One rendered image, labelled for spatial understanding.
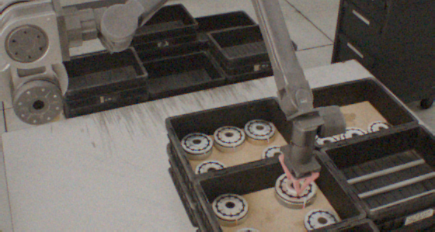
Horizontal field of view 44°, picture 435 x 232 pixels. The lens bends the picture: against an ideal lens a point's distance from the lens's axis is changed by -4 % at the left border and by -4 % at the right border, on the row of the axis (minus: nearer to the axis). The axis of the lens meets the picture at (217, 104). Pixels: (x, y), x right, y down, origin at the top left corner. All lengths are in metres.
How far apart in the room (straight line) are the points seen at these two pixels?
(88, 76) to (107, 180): 1.03
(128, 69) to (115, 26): 1.70
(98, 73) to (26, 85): 1.37
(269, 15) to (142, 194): 0.82
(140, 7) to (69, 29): 0.16
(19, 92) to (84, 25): 0.40
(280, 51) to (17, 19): 0.59
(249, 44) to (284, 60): 1.81
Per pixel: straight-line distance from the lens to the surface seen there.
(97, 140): 2.09
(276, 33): 1.30
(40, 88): 1.53
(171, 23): 3.30
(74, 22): 1.19
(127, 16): 1.20
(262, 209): 1.63
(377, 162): 1.86
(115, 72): 2.86
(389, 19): 2.99
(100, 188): 1.90
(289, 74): 1.27
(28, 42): 1.19
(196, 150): 1.76
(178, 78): 2.98
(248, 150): 1.82
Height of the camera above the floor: 2.01
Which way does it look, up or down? 36 degrees down
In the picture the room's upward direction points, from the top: 1 degrees clockwise
